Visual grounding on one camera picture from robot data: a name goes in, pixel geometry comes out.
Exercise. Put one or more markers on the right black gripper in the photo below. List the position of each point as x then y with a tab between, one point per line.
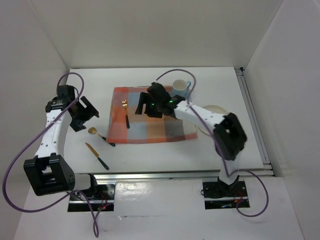
146	98

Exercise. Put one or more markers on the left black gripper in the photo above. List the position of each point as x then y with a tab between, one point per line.
89	111

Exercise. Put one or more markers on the orange blue checkered cloth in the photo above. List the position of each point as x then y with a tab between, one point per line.
143	129

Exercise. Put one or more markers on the light blue mug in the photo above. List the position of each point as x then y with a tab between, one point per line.
180	88

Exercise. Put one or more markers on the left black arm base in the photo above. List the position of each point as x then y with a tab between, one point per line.
102	200

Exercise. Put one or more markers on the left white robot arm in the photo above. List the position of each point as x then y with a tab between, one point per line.
48	172

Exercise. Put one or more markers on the gold knife green handle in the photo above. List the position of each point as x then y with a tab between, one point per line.
95	153

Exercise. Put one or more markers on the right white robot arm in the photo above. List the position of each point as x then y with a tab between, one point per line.
226	131

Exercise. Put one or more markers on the gold fork green handle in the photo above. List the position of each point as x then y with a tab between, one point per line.
125	107

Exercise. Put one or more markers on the gold spoon green handle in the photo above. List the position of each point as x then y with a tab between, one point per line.
93	131

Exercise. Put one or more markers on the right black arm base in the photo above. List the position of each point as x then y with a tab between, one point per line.
214	198

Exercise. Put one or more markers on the aluminium front rail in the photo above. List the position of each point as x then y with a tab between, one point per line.
165	175

